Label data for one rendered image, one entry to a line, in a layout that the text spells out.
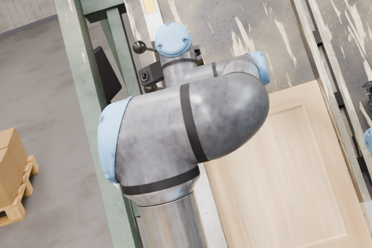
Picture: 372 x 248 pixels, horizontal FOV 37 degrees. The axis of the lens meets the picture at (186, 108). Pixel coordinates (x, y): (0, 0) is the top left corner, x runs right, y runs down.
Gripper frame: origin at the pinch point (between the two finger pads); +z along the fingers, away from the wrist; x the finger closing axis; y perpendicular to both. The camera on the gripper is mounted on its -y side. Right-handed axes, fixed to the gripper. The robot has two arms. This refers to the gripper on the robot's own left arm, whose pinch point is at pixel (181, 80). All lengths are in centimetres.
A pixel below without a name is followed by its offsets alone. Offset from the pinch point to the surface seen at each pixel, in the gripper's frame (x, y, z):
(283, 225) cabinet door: -44.4, 15.2, 10.5
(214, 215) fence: -36.8, -1.9, 8.1
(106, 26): 52, -28, 72
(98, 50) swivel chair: 100, -60, 219
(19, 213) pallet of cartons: 7, -149, 241
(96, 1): 37.3, -19.7, 15.6
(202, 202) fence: -32.5, -4.1, 8.1
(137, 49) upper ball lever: 11.0, -9.1, -3.4
